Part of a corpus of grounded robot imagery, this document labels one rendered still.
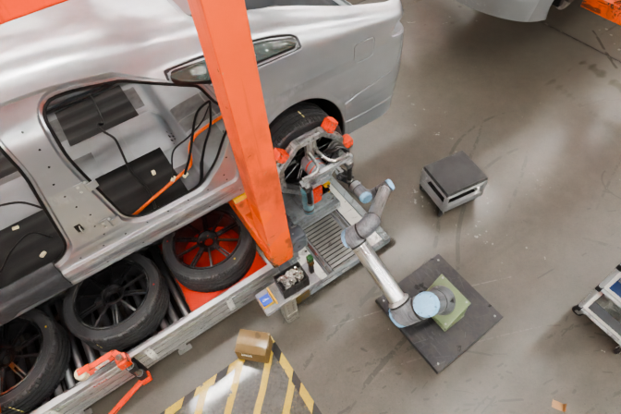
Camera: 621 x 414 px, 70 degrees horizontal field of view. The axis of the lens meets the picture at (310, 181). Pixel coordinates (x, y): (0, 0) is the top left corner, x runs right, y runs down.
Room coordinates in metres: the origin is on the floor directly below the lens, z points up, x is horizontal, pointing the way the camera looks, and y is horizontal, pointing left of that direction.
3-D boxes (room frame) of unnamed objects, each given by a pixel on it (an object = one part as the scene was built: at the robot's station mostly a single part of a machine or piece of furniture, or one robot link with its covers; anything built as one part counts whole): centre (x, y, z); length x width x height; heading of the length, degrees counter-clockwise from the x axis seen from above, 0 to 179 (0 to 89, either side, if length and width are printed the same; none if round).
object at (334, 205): (2.22, 0.07, 0.13); 0.50 x 0.36 x 0.10; 120
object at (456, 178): (2.25, -1.20, 0.17); 0.43 x 0.36 x 0.34; 110
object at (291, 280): (1.34, 0.20, 0.51); 0.20 x 0.14 x 0.13; 117
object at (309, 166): (2.01, -0.05, 0.85); 0.21 x 0.14 x 0.14; 30
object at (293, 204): (2.22, 0.07, 0.32); 0.40 x 0.30 x 0.28; 120
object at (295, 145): (2.07, -0.01, 0.85); 0.54 x 0.07 x 0.54; 120
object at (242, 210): (1.84, 0.44, 0.69); 0.52 x 0.17 x 0.35; 30
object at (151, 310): (1.40, 1.43, 0.39); 0.66 x 0.66 x 0.24
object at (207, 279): (1.75, 0.80, 0.39); 0.66 x 0.66 x 0.24
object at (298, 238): (1.89, 0.24, 0.26); 0.42 x 0.18 x 0.35; 30
